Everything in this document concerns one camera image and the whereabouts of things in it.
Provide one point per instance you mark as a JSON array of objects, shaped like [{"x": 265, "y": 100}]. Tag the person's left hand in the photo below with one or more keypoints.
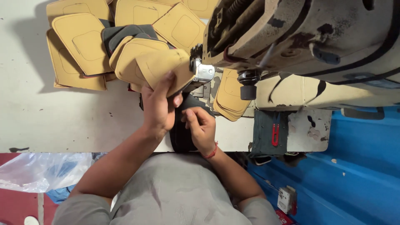
[{"x": 157, "y": 107}]

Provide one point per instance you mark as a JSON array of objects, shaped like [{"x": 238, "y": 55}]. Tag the person's right hand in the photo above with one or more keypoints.
[{"x": 204, "y": 128}]

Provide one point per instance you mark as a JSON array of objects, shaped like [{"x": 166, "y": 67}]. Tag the person's right fingers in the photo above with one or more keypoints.
[{"x": 192, "y": 117}]

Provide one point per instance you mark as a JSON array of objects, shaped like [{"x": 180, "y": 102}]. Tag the dark grey fabric piece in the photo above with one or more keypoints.
[{"x": 181, "y": 137}]

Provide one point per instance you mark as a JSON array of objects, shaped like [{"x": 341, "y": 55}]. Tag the tan padded shoe piece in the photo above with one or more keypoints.
[{"x": 168, "y": 67}]

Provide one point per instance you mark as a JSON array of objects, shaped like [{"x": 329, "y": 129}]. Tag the stack of tan cut panels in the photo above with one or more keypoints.
[{"x": 231, "y": 93}]

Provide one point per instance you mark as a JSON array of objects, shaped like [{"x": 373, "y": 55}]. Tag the silver metal presser assembly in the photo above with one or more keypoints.
[{"x": 203, "y": 72}]

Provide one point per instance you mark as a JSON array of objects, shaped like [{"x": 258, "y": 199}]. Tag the black round machine knob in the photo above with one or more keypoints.
[{"x": 248, "y": 87}]

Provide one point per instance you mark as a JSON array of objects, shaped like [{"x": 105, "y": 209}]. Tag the dark green cloth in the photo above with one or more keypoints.
[{"x": 265, "y": 134}]

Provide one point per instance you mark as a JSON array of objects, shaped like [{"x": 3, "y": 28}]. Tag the person's grey shirt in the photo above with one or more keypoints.
[{"x": 175, "y": 193}]

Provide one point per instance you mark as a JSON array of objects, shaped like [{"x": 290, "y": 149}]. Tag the red thread snips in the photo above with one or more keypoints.
[{"x": 275, "y": 132}]

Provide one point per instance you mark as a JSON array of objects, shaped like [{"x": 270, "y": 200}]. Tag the dark grey padded panel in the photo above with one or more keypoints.
[{"x": 125, "y": 34}]

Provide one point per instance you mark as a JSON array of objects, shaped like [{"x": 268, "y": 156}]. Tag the pile of tan stitched panels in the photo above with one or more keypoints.
[{"x": 84, "y": 47}]

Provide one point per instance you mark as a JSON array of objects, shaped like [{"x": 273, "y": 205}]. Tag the red cardboard box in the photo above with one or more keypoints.
[{"x": 284, "y": 217}]

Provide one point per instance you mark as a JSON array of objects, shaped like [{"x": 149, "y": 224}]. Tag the beige worn sewing machine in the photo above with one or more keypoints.
[{"x": 312, "y": 37}]

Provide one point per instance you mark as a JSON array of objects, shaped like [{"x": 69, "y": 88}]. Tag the blue plastic bag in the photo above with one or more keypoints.
[{"x": 61, "y": 193}]

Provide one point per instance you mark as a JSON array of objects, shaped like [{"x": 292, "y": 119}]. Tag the clear plastic bag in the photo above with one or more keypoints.
[{"x": 40, "y": 170}]

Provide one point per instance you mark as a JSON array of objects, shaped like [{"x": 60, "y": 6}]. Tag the white round disc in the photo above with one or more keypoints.
[{"x": 31, "y": 221}]

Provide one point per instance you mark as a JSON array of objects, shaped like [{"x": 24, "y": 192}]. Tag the white electrical switch box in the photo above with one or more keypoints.
[{"x": 286, "y": 200}]

